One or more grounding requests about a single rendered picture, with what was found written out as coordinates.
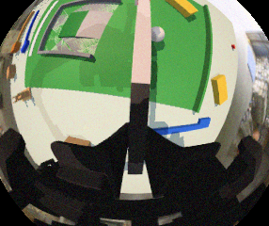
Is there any green mat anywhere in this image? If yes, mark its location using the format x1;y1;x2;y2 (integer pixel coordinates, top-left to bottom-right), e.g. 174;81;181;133
24;0;206;110

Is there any blue rectangular bar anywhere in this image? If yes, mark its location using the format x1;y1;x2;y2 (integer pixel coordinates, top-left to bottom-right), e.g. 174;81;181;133
152;118;211;136

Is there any cream ball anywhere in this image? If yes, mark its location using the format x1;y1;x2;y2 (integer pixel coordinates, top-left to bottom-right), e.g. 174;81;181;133
150;26;165;42

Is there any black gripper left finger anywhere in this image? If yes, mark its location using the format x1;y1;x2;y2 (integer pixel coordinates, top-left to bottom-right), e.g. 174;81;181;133
51;121;128;200

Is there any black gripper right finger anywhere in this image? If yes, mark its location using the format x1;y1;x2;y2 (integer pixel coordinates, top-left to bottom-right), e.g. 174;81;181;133
145;125;221;198

